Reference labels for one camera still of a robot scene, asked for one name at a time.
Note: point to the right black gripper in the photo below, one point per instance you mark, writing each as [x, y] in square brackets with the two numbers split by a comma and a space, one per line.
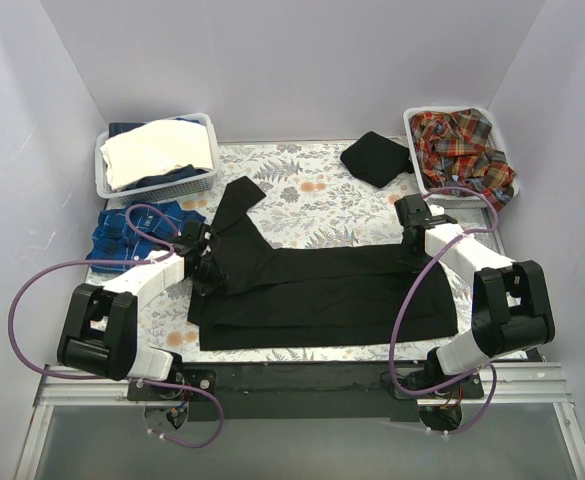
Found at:
[413, 241]

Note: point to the folded black shirt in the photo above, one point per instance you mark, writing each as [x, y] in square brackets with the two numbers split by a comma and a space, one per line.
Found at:
[376, 160]

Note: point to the black long sleeve shirt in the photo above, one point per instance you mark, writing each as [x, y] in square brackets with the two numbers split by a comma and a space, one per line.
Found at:
[283, 298]

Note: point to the blue plaid shirt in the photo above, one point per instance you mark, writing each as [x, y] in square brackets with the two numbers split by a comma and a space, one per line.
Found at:
[114, 240]

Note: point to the left white plastic basket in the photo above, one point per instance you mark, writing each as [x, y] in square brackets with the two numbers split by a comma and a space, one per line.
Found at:
[157, 160]

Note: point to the white plastic basket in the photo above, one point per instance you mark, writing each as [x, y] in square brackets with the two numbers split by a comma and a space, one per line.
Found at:
[157, 160]
[412, 125]

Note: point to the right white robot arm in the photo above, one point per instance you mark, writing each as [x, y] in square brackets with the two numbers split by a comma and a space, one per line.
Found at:
[510, 303]

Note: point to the cream white folded shirt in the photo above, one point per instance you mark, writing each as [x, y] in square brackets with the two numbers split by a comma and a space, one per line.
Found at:
[154, 150]

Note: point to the right white plastic basket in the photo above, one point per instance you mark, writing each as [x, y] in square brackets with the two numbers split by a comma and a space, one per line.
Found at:
[412, 125]

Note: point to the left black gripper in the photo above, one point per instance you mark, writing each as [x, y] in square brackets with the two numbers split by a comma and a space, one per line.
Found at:
[205, 275]

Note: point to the red plaid shirt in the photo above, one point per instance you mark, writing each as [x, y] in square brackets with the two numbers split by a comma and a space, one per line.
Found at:
[464, 155]

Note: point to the floral patterned table mat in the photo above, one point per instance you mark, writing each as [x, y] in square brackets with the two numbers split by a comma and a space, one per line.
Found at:
[311, 201]

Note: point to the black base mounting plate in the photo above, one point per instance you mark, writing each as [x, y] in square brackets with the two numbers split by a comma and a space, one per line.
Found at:
[301, 390]

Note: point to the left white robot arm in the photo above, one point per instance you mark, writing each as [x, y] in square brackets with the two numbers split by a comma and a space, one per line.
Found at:
[100, 334]

